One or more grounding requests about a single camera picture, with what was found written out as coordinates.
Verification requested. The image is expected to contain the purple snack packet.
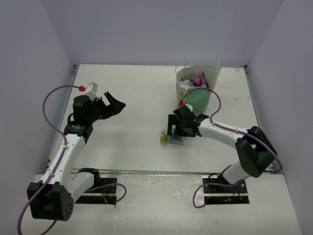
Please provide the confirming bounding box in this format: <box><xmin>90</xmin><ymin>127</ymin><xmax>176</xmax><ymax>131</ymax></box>
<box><xmin>179</xmin><ymin>73</ymin><xmax>209</xmax><ymax>88</ymax></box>

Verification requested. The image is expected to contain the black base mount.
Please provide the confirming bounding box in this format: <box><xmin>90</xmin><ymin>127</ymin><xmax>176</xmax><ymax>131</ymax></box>
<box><xmin>75</xmin><ymin>185</ymin><xmax>117</xmax><ymax>205</ymax></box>
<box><xmin>203</xmin><ymin>181</ymin><xmax>249</xmax><ymax>205</ymax></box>

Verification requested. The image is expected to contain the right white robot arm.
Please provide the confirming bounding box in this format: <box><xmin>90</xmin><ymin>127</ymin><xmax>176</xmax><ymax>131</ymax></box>
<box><xmin>167</xmin><ymin>104</ymin><xmax>277</xmax><ymax>192</ymax></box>

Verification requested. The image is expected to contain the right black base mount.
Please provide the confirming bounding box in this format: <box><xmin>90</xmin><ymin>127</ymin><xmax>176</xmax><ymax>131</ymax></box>
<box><xmin>203</xmin><ymin>181</ymin><xmax>249</xmax><ymax>205</ymax></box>

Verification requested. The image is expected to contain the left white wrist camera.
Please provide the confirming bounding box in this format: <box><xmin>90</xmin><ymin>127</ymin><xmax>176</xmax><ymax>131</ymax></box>
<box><xmin>84</xmin><ymin>82</ymin><xmax>99</xmax><ymax>100</ymax></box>

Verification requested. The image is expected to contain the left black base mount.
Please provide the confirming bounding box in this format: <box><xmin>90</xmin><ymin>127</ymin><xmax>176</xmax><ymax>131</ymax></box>
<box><xmin>75</xmin><ymin>185</ymin><xmax>117</xmax><ymax>205</ymax></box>

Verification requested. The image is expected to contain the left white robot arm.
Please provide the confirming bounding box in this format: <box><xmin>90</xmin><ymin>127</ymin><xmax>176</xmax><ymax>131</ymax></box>
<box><xmin>27</xmin><ymin>92</ymin><xmax>126</xmax><ymax>221</ymax></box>

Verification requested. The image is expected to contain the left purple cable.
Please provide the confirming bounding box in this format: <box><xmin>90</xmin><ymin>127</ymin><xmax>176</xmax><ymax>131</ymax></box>
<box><xmin>16</xmin><ymin>85</ymin><xmax>85</xmax><ymax>235</ymax></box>

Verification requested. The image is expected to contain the small green wrapper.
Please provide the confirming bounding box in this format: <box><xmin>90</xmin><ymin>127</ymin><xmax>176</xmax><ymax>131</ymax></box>
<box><xmin>160</xmin><ymin>130</ymin><xmax>168</xmax><ymax>144</ymax></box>

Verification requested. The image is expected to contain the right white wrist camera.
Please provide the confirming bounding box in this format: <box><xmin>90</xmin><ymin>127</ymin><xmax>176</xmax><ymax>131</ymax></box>
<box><xmin>178</xmin><ymin>100</ymin><xmax>193</xmax><ymax>112</ymax></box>

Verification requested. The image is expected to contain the silver foil wrapper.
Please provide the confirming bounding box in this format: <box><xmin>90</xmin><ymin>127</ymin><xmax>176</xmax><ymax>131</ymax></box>
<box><xmin>168</xmin><ymin>129</ymin><xmax>184</xmax><ymax>145</ymax></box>

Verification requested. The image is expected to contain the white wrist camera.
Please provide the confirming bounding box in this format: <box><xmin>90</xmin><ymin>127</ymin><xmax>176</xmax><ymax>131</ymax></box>
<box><xmin>84</xmin><ymin>82</ymin><xmax>99</xmax><ymax>100</ymax></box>
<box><xmin>178</xmin><ymin>100</ymin><xmax>193</xmax><ymax>112</ymax></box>

